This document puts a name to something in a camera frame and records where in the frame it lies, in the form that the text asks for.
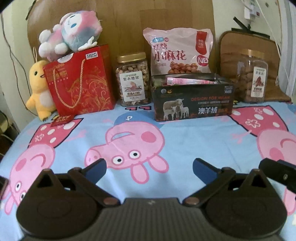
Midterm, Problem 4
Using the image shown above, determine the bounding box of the white window frame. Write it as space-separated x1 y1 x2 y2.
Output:
277 0 296 103

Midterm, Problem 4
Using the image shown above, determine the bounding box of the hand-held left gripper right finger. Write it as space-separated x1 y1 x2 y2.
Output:
183 158 273 207

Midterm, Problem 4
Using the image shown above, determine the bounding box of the pink snack bag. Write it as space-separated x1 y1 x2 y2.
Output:
142 27 213 76

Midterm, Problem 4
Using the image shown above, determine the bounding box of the brown woven cushion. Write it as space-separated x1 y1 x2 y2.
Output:
218 31 292 103

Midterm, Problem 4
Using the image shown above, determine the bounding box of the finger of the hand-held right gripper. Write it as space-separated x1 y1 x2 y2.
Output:
258 158 296 193

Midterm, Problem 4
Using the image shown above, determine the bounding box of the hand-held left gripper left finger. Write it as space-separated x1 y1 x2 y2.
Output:
29 159 121 207

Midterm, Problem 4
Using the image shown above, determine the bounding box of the black wall cable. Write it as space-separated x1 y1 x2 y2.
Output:
0 13 32 112

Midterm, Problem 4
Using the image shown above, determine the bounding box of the white power strip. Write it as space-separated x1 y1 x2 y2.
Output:
243 0 262 21

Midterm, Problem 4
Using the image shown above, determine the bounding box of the pig print blanket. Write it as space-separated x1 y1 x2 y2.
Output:
0 99 296 241

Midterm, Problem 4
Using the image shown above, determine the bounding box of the pink flat packet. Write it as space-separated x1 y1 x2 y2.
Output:
167 77 214 86

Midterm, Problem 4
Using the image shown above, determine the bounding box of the yellow plush toy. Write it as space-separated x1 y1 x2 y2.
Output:
25 47 57 121

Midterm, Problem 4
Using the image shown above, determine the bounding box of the dark sheep print box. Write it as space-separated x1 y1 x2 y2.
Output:
150 73 235 121

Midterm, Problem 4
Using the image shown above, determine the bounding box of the white cable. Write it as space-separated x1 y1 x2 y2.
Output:
259 9 285 93

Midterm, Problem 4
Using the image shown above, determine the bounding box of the wooden headboard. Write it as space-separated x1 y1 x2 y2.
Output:
27 0 216 77

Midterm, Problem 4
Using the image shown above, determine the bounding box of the red gift bag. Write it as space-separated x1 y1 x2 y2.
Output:
43 44 116 127

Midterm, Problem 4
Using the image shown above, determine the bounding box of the tall clear nut jar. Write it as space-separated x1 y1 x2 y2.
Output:
235 49 269 104

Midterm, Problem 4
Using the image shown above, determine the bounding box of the gold lid nut jar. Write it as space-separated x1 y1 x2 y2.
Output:
115 55 150 108

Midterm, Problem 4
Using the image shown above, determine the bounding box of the pink blue plush toy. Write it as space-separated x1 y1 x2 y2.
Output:
38 10 103 63

